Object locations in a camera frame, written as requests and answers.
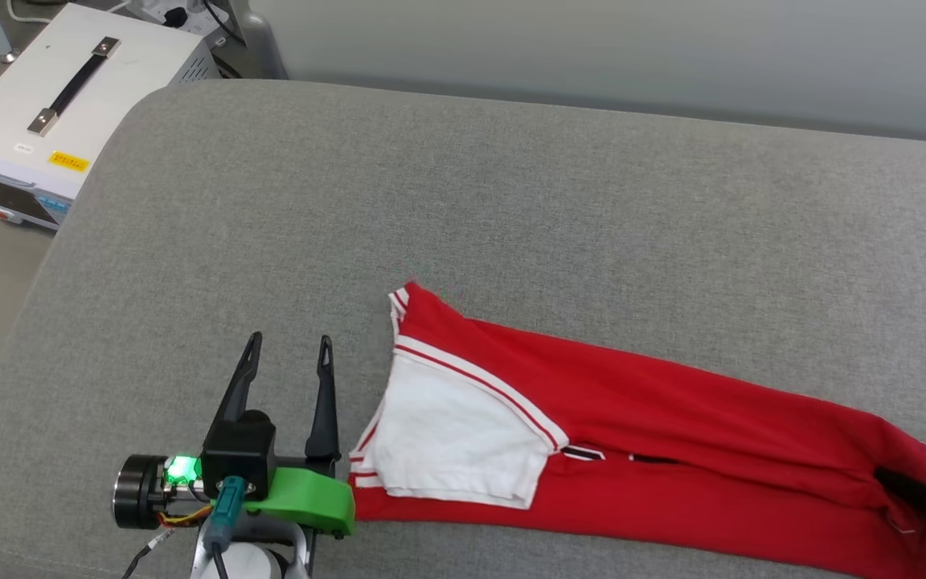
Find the white equipment box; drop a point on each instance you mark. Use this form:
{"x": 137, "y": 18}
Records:
{"x": 125, "y": 104}

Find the grey metal partition foot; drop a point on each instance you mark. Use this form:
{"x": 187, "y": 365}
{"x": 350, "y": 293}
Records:
{"x": 258, "y": 40}

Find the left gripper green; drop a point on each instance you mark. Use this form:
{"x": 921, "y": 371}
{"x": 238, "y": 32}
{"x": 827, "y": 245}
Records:
{"x": 310, "y": 494}

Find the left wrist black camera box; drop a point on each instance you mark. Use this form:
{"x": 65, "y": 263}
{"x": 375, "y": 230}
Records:
{"x": 238, "y": 450}

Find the white power strip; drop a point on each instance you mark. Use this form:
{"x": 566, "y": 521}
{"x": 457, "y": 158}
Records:
{"x": 149, "y": 10}

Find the yellow warning sticker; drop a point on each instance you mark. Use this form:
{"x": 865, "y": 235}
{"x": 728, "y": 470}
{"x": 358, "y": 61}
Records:
{"x": 69, "y": 161}

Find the red and white jersey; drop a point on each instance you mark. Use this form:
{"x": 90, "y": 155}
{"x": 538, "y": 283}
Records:
{"x": 672, "y": 434}

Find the white partition panel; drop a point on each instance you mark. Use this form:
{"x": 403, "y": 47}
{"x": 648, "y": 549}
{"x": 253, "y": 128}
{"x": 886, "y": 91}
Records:
{"x": 592, "y": 48}

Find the black power plug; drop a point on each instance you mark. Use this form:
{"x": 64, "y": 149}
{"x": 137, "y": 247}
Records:
{"x": 176, "y": 16}

